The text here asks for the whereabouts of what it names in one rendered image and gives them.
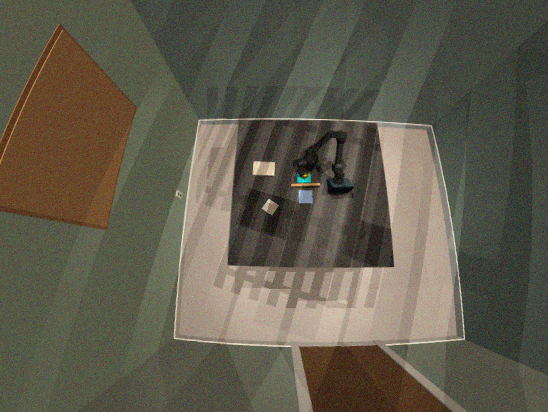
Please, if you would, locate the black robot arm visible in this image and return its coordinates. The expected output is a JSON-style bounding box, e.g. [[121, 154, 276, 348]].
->
[[297, 130, 347, 184]]

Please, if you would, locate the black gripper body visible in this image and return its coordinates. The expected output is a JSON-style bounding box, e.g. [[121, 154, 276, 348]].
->
[[297, 161, 321, 176]]

